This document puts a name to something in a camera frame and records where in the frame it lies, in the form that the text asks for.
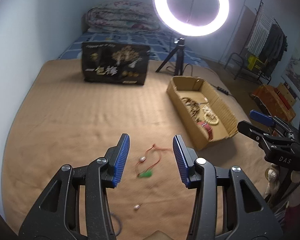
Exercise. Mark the black tripod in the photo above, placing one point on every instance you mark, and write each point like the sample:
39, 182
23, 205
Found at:
179, 52

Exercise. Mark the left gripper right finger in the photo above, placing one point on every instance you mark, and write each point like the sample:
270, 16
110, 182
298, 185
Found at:
227, 204

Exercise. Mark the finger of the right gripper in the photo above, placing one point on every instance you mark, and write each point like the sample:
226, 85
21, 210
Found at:
257, 134
262, 117

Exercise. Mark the brown bed blanket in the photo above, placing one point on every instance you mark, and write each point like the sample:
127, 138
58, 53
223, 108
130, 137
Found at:
65, 120

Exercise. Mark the white ring light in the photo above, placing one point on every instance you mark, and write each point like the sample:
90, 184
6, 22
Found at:
192, 17

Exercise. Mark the folded quilt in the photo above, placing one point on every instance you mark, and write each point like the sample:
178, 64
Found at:
123, 16

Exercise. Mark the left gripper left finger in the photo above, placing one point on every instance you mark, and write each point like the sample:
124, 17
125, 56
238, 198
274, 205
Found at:
74, 203

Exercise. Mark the blue patterned bed sheet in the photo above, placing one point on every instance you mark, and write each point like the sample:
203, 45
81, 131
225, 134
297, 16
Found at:
161, 43

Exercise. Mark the red strap wristwatch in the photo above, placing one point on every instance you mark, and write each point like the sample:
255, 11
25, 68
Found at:
208, 129

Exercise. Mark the cardboard box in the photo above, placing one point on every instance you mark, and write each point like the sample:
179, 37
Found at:
196, 100

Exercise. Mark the black snack bag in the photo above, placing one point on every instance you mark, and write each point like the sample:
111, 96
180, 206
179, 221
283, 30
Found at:
117, 63

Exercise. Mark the metal clothes rack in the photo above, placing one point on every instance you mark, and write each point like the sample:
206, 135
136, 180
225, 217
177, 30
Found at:
263, 48

